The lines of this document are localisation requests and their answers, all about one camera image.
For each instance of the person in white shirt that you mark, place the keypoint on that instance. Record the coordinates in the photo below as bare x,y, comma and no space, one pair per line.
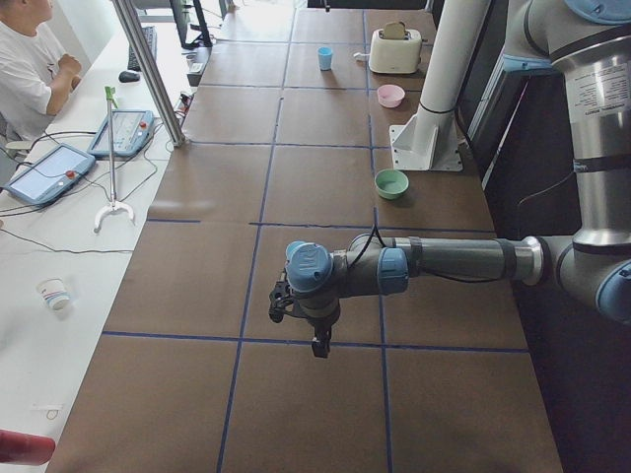
37,74

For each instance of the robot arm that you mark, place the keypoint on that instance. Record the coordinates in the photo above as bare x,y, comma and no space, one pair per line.
589,43

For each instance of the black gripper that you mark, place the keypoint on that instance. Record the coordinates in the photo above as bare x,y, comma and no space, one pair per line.
321,327

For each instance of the toast slice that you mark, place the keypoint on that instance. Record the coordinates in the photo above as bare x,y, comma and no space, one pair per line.
394,31

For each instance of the orange black connector strip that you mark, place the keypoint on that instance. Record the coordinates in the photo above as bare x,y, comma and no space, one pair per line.
183,103

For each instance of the white camera pillar mount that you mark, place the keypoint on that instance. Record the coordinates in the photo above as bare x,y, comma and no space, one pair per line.
428,141

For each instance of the blue cup right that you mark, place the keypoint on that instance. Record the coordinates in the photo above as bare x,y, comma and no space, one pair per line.
324,56

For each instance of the far blue teach pendant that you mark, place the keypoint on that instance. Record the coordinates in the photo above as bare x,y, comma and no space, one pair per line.
132,129

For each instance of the near blue teach pendant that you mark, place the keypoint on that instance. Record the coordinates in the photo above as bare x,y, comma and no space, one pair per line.
51,176

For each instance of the paper cup on side table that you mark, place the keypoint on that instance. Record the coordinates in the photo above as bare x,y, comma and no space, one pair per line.
54,293

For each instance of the green bowl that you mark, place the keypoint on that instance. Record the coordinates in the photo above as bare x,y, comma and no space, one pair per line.
391,184

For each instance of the aluminium frame post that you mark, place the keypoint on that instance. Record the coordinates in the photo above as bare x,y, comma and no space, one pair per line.
131,26

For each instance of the black monitor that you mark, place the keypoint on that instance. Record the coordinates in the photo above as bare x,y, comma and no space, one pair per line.
190,23

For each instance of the grabber reacher stick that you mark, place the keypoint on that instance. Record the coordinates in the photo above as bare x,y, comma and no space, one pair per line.
114,205

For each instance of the cream toaster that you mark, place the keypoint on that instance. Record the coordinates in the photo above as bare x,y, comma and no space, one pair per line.
395,56

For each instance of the red cylinder object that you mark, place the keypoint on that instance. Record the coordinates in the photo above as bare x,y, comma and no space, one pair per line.
25,449

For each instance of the pink bowl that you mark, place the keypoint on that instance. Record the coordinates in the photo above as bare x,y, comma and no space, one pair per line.
390,95

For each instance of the blue teach pendant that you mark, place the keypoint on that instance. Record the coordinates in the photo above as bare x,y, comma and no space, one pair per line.
51,176
132,129

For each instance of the black computer mouse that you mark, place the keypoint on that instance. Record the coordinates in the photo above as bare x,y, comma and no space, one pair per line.
128,76

